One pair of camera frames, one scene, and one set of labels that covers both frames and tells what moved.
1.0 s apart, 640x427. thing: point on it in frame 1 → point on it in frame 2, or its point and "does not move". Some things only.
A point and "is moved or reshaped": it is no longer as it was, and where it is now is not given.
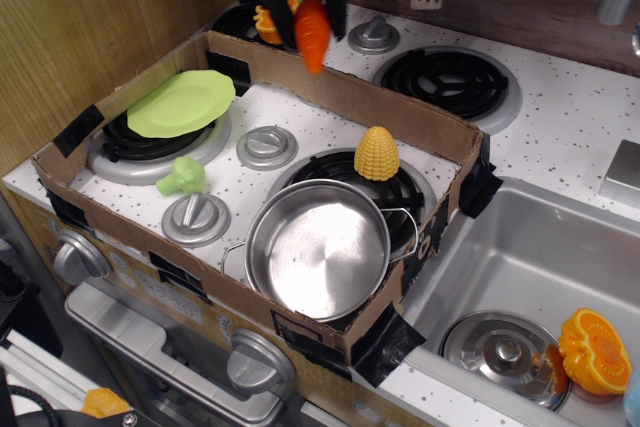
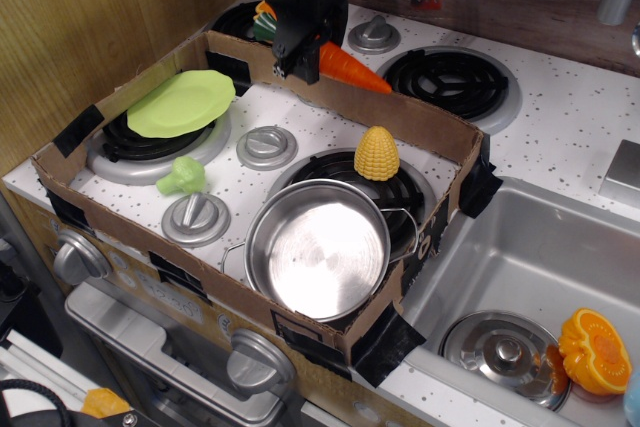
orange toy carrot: [313, 24] is moved or reshaped
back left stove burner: [239, 19] does not move
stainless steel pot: [318, 250] does not move
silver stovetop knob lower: [195, 220] does not move
